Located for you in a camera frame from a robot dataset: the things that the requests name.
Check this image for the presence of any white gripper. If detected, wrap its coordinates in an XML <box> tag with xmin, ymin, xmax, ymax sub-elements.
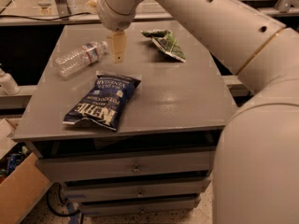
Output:
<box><xmin>97</xmin><ymin>0</ymin><xmax>144</xmax><ymax>63</ymax></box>

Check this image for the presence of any clear plastic water bottle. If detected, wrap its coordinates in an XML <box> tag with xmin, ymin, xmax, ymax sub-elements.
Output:
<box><xmin>55</xmin><ymin>41</ymin><xmax>107</xmax><ymax>77</ymax></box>

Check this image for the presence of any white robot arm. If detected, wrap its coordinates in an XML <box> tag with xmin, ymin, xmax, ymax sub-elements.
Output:
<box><xmin>99</xmin><ymin>0</ymin><xmax>299</xmax><ymax>224</ymax></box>

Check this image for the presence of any white bottle at left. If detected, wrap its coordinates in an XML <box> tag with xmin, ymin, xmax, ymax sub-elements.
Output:
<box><xmin>0</xmin><ymin>68</ymin><xmax>20</xmax><ymax>95</ymax></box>

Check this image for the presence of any green snack bag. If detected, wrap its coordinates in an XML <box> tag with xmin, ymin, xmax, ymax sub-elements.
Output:
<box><xmin>141</xmin><ymin>29</ymin><xmax>186</xmax><ymax>63</ymax></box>

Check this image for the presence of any blue Kettle chips bag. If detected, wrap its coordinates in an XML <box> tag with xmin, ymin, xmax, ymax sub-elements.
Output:
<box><xmin>63</xmin><ymin>72</ymin><xmax>141</xmax><ymax>132</ymax></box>

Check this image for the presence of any grey drawer cabinet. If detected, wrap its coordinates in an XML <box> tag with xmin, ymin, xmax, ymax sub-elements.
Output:
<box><xmin>15</xmin><ymin>21</ymin><xmax>236</xmax><ymax>216</ymax></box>

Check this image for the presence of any cardboard box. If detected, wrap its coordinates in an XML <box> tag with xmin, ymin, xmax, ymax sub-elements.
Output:
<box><xmin>0</xmin><ymin>119</ymin><xmax>51</xmax><ymax>224</ymax></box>

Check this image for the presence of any grey metal rail frame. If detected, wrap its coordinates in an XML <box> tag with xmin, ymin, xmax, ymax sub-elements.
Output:
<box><xmin>0</xmin><ymin>0</ymin><xmax>298</xmax><ymax>22</ymax></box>

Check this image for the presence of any black cable on shelf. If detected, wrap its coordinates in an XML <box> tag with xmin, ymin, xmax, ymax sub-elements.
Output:
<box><xmin>0</xmin><ymin>12</ymin><xmax>92</xmax><ymax>22</ymax></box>

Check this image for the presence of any black floor cable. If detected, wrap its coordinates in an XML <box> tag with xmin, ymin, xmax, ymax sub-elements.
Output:
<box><xmin>45</xmin><ymin>186</ymin><xmax>82</xmax><ymax>218</ymax></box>

